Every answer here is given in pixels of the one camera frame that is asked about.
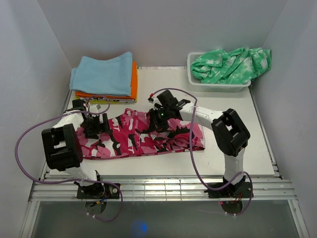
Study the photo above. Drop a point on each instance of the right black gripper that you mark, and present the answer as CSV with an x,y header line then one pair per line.
x,y
154,124

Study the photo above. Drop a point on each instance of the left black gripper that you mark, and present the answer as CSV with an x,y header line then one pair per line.
x,y
100,128

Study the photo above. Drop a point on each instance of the pink camouflage trousers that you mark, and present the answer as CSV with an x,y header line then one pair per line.
x,y
129,138

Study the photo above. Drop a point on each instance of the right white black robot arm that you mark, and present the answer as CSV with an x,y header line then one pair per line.
x,y
230,133

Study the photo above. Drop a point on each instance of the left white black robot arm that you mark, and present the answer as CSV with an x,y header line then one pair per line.
x,y
62,147

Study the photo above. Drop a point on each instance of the yellow patterned folded trousers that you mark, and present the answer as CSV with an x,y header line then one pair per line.
x,y
111,100

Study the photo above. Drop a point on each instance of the orange folded trousers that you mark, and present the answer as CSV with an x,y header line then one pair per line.
x,y
134,87

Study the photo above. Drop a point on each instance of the light blue folded trousers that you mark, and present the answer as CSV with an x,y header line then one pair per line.
x,y
103,77

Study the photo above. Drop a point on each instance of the green tie-dye trousers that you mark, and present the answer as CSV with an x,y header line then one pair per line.
x,y
236,67

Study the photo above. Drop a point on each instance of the white plastic basket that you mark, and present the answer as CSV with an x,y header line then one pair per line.
x,y
197,85

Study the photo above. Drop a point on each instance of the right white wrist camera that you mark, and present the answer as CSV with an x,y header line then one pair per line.
x,y
156,104

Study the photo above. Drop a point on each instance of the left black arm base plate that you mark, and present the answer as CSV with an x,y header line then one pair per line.
x,y
114,192

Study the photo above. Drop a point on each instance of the aluminium frame rail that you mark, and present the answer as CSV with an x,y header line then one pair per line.
x,y
164,189

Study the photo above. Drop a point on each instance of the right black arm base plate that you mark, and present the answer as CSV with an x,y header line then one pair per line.
x,y
242,190

